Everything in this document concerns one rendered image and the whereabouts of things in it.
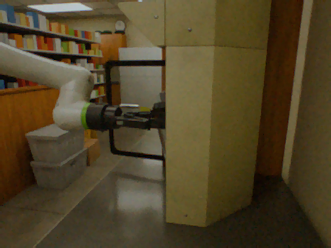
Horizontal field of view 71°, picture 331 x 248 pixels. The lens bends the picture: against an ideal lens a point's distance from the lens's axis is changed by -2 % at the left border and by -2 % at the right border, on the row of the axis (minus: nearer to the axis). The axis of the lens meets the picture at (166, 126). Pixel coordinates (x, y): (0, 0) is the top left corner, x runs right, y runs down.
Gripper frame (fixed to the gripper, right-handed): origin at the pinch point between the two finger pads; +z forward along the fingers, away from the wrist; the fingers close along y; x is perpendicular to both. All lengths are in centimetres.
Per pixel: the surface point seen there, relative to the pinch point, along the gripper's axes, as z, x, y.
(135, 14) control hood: -5.2, -28.2, -15.2
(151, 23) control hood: -1.5, -26.0, -15.1
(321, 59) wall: 45.0, -19.2, 9.7
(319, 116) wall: 45.2, -2.5, 5.2
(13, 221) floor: -158, 121, 81
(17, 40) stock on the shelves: -245, -49, 209
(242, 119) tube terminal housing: 21.5, -2.7, -6.6
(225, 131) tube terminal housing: 17.0, -0.4, -11.2
